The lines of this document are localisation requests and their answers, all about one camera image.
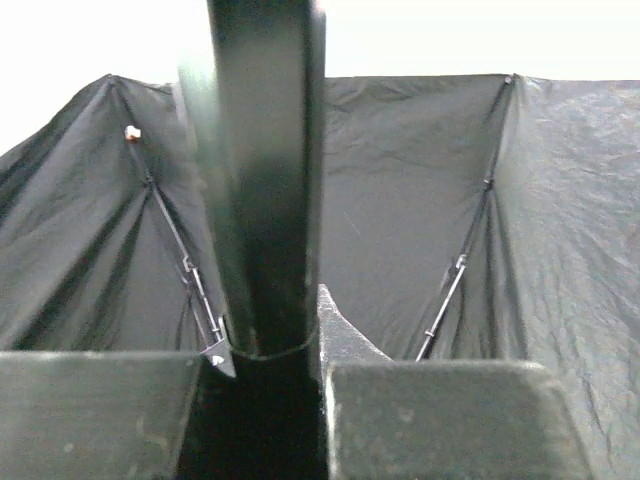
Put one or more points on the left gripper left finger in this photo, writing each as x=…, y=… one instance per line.
x=127, y=415

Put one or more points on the lavender folding umbrella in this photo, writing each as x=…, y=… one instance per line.
x=482, y=217

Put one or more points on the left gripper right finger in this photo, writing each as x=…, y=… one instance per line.
x=460, y=419

